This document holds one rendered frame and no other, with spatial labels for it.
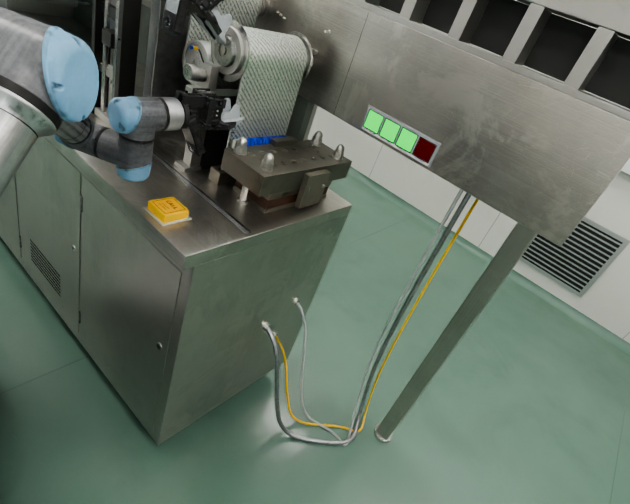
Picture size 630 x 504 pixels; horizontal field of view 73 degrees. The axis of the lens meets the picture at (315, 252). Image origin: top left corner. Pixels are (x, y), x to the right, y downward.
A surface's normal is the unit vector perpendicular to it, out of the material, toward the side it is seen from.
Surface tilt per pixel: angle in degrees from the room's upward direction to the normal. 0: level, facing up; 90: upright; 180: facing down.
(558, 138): 90
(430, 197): 90
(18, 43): 43
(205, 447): 0
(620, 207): 90
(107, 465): 0
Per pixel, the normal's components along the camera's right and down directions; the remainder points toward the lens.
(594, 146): -0.62, 0.25
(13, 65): 0.36, -0.15
